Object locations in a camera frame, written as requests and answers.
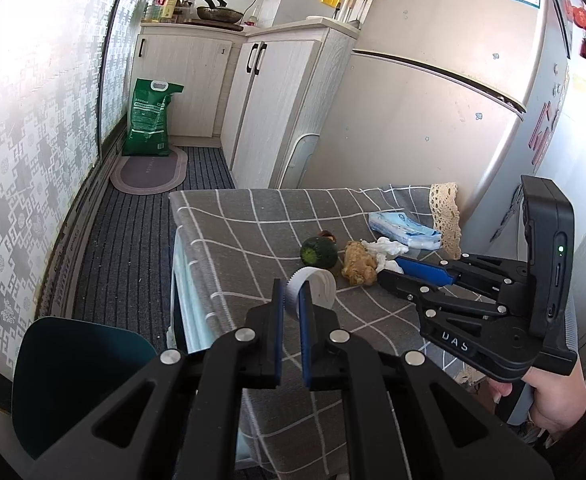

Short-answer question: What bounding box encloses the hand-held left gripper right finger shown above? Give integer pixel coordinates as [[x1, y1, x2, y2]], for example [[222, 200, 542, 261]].
[[298, 288, 556, 480]]

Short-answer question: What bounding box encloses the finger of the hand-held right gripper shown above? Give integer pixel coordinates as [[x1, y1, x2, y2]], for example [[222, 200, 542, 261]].
[[378, 270, 512, 322], [396, 254, 529, 291]]

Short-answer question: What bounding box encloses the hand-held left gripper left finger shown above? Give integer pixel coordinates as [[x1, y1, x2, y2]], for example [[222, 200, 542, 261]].
[[25, 279, 284, 480]]

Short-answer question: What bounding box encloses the white tissue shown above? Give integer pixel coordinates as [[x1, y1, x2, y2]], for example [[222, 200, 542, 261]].
[[362, 236, 410, 275]]

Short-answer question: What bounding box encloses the person's right forearm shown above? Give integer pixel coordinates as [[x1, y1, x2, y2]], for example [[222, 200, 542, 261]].
[[536, 377, 586, 480]]

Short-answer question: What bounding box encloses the person's right hand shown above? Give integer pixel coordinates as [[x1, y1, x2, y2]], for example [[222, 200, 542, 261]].
[[488, 357, 586, 435]]

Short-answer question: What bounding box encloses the blue white wipes packet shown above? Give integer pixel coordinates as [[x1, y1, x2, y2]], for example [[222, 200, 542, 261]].
[[368, 211, 443, 251]]

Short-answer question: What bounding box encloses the tan ginger root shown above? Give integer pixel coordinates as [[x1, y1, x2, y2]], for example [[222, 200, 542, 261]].
[[341, 240, 378, 287]]

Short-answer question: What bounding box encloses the cream lace cloth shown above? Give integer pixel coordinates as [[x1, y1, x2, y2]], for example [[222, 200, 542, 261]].
[[429, 182, 462, 261]]

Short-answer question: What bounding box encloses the dark green round fruit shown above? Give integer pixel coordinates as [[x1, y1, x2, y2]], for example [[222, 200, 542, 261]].
[[300, 236, 339, 269]]

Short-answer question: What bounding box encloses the grey checked tablecloth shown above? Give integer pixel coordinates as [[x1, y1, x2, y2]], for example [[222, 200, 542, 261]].
[[168, 184, 499, 478]]

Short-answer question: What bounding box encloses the beige refrigerator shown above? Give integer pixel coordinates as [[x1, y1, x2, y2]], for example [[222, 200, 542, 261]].
[[293, 0, 574, 256]]

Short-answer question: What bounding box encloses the white rounded panel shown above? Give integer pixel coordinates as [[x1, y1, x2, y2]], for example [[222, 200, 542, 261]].
[[279, 132, 320, 190]]

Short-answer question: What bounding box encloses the dark striped carpet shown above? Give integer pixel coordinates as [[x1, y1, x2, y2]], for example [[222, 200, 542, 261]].
[[70, 145, 236, 356]]

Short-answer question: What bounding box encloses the oval grey floor mat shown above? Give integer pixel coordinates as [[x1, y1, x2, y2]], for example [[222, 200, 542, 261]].
[[110, 146, 189, 196]]

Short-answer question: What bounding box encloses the pale wood kitchen cabinet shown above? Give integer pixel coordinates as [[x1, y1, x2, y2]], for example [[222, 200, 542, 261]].
[[134, 22, 246, 139], [220, 17, 361, 191]]

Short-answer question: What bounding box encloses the green rice bag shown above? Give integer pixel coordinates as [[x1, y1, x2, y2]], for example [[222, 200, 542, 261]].
[[122, 78, 185, 157]]

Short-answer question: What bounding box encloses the hanging kitchen utensil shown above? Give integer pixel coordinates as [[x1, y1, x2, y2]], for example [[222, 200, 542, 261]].
[[349, 0, 374, 31]]

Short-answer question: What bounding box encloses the brown wooden board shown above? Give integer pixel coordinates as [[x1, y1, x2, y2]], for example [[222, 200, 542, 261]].
[[188, 19, 245, 31]]

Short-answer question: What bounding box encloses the dark metal wok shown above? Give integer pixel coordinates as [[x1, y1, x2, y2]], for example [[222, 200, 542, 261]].
[[195, 0, 245, 23]]

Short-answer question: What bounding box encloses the pink wall decal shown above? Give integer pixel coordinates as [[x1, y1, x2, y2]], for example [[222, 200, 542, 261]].
[[530, 101, 562, 167]]

